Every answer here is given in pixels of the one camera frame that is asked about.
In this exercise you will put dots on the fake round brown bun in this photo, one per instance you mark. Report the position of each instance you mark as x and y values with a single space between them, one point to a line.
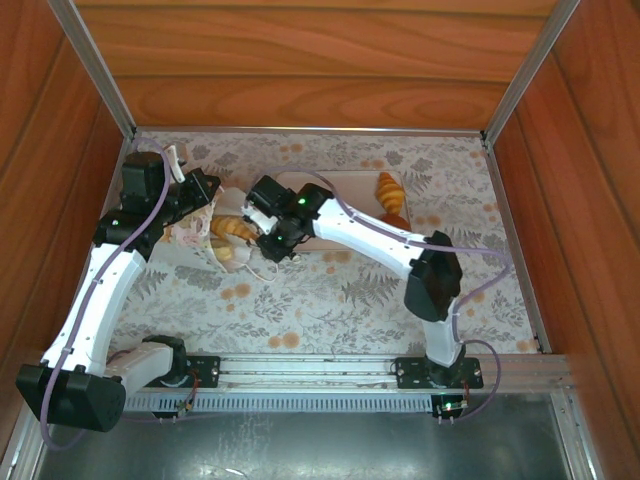
392 220

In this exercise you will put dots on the pastel print paper bag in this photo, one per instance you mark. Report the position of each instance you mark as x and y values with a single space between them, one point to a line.
190 235

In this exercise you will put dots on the floral print table cover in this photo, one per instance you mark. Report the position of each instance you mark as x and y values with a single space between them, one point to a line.
310 300

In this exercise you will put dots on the fake golden croissant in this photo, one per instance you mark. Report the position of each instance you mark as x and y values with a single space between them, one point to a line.
390 191
232 227

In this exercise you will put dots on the shiny metal sheet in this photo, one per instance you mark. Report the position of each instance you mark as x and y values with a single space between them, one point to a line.
350 450

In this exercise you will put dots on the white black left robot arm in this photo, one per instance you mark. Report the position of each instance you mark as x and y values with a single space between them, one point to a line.
95 310

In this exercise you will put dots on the aluminium frame post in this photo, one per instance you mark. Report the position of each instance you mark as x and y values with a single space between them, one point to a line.
20 445
90 60
570 435
535 55

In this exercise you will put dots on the beige plastic tray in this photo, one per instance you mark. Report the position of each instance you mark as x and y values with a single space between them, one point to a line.
360 186

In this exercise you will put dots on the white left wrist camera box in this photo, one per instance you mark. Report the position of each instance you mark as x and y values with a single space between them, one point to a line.
176 162

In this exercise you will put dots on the aluminium table back rail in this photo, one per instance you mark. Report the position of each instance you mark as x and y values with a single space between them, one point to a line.
300 131

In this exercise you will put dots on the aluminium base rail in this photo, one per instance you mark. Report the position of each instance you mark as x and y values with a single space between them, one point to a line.
300 367

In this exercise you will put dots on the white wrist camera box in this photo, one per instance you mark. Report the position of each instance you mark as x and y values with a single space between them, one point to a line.
176 162
260 217

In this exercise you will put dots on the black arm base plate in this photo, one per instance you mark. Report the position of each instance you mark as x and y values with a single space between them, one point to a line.
410 372
205 372

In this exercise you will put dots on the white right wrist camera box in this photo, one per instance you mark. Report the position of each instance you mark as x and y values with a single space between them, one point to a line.
260 217

